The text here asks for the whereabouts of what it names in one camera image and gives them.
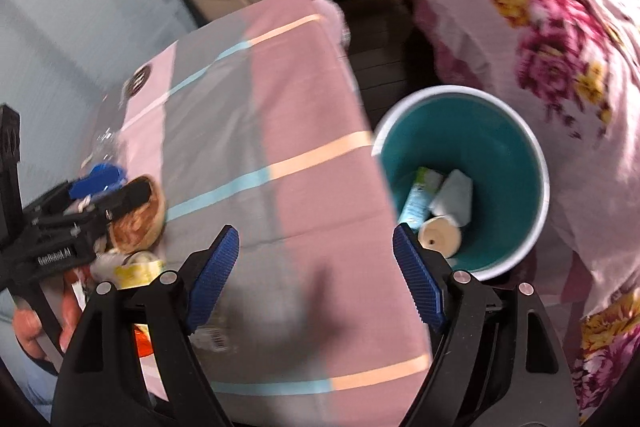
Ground white crumpled paper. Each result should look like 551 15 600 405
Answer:
429 169 473 228

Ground yellow and white wrapper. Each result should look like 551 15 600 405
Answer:
92 249 168 290

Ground orange plastic wrapper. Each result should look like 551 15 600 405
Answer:
132 324 153 360

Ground white bin with teal inside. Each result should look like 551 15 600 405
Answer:
371 85 551 283

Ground striped pink grey tablecloth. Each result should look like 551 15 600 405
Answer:
82 0 433 413

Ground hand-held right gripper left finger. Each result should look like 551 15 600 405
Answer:
50 224 241 427

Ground round brown container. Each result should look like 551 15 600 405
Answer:
107 176 168 255

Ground person's left hand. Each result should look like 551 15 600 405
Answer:
12 291 83 360

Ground clear plastic bottle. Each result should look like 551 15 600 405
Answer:
82 117 128 175

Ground person's blue trousers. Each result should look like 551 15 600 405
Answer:
0 297 61 423

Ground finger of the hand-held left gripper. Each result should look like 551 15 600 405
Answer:
22 163 126 220
75 181 153 240

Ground pink floral blanket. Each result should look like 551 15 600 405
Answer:
385 0 640 423

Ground green and white tube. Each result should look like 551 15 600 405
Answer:
397 167 446 230

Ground clear wrapper with barcode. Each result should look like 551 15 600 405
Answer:
190 324 233 353

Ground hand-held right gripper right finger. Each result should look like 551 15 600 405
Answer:
392 222 581 427

